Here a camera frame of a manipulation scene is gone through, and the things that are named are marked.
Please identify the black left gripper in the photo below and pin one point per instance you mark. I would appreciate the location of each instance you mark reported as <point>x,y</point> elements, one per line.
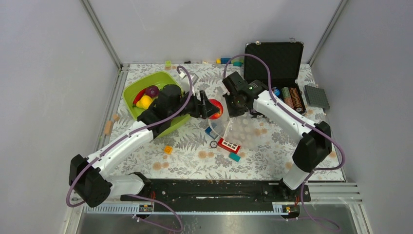
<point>207,108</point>

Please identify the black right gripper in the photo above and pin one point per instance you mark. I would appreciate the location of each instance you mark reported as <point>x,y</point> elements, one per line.
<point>233,112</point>

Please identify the red toy apple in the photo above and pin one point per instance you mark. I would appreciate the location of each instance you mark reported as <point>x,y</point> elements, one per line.
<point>219,107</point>

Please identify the clear zip top bag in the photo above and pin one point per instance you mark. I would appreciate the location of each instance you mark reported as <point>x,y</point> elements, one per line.
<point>238,129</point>

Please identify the yellow toy pear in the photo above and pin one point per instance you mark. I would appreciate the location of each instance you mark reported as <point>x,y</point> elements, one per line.
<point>144,102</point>

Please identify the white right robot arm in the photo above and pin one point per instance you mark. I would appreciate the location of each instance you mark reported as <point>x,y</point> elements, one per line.
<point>312,139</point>

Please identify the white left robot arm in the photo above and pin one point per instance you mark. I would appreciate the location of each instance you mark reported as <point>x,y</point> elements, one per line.
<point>90,177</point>

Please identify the blue grey toy block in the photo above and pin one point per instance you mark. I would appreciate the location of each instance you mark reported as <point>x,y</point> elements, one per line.
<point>209,131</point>

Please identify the red toy calculator block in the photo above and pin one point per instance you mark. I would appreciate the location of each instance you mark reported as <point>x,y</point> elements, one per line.
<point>228,146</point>

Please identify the teal toy block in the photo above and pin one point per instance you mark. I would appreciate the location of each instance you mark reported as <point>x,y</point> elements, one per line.
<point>234,157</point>

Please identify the floral table mat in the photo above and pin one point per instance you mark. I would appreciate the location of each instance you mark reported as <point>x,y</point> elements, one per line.
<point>192,156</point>

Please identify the blue yellow block row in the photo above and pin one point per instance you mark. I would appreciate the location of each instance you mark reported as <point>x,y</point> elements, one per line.
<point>236,63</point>

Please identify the orange toy block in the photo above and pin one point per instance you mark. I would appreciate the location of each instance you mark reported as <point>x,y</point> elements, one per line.
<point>168,150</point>

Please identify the purple toy onion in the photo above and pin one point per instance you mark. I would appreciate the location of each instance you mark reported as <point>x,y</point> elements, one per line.
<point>152,91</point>

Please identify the red toy chili pepper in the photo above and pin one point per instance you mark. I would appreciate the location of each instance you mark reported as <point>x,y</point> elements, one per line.
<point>138,96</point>

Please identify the black poker chip case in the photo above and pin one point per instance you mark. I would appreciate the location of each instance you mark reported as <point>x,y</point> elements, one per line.
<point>283,60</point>

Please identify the grey building baseplate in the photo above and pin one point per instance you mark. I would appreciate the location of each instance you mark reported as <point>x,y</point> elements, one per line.
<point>316,97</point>

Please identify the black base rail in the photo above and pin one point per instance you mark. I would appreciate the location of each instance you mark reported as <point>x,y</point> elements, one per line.
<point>187,195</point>

